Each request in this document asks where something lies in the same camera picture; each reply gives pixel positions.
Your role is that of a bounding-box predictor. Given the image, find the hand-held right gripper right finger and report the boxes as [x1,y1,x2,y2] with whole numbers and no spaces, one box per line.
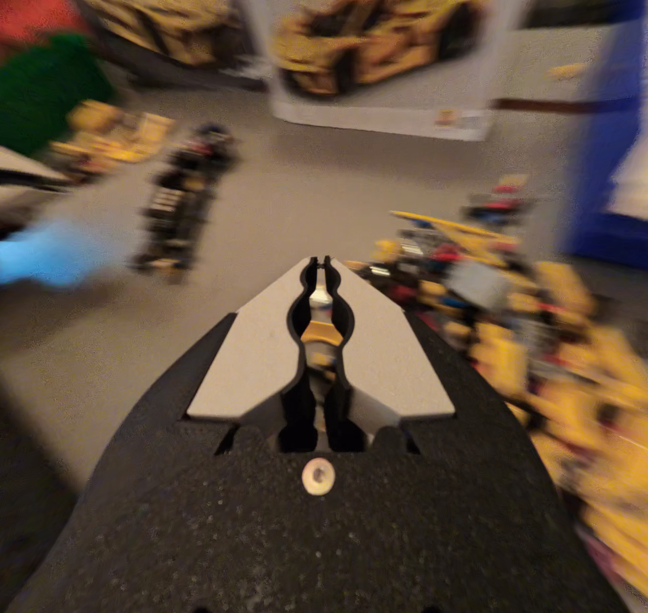
[323,256,456,453]

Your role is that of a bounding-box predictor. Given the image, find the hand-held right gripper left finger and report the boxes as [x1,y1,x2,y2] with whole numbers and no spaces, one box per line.
[186,256,321,453]

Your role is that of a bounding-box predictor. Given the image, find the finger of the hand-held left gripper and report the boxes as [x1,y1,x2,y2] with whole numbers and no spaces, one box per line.
[0,144,72,188]
[0,187,54,231]

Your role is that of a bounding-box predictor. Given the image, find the pile of toy brick pieces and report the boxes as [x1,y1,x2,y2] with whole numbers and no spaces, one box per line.
[349,175,648,598]

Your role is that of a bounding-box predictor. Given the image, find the toy car chassis assembly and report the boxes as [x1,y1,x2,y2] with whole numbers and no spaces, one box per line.
[131,122,241,284]

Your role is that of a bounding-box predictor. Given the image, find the grey desk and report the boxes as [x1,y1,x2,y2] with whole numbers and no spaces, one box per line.
[0,15,648,613]

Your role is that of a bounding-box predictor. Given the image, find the green plastic bin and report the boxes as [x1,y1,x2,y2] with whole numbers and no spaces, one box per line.
[0,33,114,155]

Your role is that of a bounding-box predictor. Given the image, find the yellow black brick sub-assembly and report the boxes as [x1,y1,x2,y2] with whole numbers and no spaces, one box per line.
[48,99,175,178]

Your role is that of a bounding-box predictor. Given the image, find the yellow toy car body shell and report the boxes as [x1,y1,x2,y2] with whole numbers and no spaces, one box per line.
[66,0,244,69]

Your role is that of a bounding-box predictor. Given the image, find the blue plastic bin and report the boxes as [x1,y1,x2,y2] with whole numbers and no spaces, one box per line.
[557,0,648,269]

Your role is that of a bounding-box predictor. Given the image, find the brown strip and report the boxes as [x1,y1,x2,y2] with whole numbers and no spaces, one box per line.
[491,97,639,114]

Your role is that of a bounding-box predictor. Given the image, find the Lego instruction booklet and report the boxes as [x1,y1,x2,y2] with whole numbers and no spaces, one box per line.
[238,0,499,143]

